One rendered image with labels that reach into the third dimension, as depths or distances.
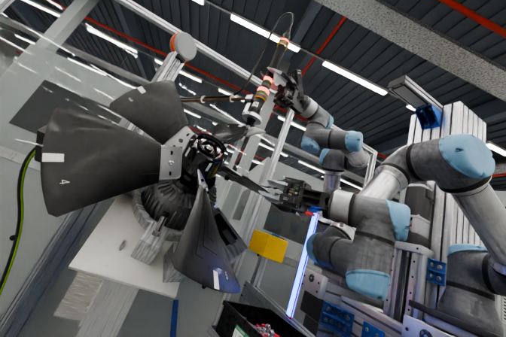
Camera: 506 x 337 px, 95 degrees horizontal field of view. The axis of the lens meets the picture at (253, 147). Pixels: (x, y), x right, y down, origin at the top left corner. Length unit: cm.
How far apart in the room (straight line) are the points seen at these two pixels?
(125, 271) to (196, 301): 85
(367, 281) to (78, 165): 61
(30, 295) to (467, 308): 152
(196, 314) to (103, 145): 115
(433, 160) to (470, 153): 8
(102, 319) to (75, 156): 45
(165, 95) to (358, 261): 72
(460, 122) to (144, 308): 183
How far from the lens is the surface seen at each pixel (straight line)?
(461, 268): 108
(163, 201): 73
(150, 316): 152
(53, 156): 60
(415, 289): 126
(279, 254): 107
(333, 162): 128
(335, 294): 131
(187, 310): 154
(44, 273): 135
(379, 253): 54
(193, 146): 64
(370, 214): 55
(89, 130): 62
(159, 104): 83
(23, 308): 139
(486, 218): 88
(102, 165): 61
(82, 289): 102
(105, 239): 76
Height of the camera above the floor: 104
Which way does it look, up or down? 19 degrees up
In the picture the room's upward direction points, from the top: 22 degrees clockwise
